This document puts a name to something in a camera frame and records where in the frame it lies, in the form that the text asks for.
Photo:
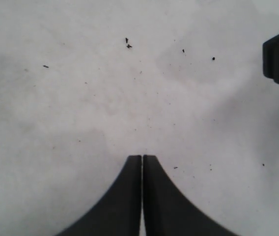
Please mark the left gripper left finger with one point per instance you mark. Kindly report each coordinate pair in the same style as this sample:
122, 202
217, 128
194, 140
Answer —
124, 201

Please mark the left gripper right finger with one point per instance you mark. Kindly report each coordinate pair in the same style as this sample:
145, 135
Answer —
164, 206

